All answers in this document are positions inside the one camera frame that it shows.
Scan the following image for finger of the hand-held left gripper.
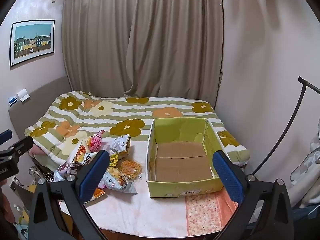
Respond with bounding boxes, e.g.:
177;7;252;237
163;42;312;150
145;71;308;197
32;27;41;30
0;136;34;160
0;129;13;144

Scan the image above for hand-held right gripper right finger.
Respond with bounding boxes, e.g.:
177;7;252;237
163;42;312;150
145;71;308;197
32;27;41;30
212;150;294;240

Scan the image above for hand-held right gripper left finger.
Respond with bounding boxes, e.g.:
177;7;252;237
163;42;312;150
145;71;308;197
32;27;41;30
27;150;110;240

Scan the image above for pink marshmallow packet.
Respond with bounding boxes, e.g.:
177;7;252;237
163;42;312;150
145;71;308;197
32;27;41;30
86;130;105;153

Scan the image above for silver snack packet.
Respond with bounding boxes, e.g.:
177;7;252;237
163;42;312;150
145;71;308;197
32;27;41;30
109;134;132;159

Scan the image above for green cardboard box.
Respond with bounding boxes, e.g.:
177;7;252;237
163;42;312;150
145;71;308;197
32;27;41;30
146;116;232;199

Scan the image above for small orange packet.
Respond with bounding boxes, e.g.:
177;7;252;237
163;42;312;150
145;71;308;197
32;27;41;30
84;189;107;204

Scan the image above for white snack packet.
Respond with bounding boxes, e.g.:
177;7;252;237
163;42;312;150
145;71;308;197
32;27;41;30
97;166;138;194

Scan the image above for yellow black snack packet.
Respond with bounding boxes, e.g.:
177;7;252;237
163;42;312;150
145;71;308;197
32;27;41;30
109;150;122;167

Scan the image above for orange chips packet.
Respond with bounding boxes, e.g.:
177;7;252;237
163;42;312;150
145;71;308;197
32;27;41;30
67;139;100;167

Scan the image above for glass jar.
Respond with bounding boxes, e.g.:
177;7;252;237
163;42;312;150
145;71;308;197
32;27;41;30
29;166;42;183

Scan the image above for purple snack packet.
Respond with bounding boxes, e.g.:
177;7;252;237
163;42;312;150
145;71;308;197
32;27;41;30
54;162;80;182

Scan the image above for waffle packet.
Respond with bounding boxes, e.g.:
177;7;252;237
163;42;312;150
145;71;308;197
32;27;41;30
119;159;142;180

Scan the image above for orange floral cloth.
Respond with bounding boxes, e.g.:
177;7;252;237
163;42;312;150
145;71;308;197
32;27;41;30
185;192;238;235

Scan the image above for white paper roll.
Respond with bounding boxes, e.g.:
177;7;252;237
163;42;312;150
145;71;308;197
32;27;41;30
16;88;31;103

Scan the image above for grey headboard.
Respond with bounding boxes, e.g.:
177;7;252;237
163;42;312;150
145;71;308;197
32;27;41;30
7;76;73;140

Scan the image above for white pink tablecloth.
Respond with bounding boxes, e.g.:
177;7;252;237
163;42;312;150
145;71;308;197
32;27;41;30
82;140;238;235

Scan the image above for floral striped blanket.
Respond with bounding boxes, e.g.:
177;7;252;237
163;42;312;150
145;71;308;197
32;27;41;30
24;90;250;170

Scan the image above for white clothing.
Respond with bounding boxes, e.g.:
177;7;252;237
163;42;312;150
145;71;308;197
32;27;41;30
291;132;320;205

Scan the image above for framed picture of houses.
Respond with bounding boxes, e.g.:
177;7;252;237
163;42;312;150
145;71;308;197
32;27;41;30
9;20;55;68

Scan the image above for black stand pole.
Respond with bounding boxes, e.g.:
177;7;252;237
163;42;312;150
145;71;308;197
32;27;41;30
250;76;320;178

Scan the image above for beige curtain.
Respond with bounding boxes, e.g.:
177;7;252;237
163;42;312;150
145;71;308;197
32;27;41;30
61;0;224;98

